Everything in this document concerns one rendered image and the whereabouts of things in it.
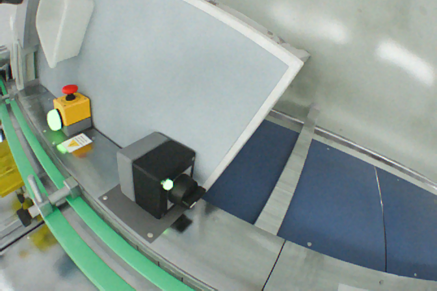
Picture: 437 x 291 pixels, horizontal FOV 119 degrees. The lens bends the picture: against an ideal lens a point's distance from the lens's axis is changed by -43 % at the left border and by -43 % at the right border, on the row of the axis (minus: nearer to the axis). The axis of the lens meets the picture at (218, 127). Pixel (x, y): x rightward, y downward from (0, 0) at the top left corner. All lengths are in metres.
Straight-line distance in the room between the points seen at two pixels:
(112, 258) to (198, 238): 0.12
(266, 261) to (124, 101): 0.34
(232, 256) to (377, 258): 0.28
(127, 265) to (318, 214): 0.33
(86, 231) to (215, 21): 0.33
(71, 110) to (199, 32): 0.32
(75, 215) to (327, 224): 0.43
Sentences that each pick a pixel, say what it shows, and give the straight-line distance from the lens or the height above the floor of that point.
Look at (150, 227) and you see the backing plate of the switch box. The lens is 0.31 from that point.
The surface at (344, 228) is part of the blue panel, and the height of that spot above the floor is 0.66.
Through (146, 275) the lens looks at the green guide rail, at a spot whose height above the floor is 0.91.
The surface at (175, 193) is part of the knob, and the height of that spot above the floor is 0.81.
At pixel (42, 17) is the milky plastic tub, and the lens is 0.66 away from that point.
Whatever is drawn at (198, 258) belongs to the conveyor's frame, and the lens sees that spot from 0.29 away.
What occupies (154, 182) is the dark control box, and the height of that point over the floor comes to 0.84.
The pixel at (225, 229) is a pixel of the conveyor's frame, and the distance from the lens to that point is 0.32.
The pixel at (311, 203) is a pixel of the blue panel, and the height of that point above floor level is 0.63.
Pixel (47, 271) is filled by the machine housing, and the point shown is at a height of 1.06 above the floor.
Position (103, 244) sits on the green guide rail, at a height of 0.91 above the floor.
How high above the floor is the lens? 0.98
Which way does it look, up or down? 54 degrees down
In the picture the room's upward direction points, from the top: 125 degrees counter-clockwise
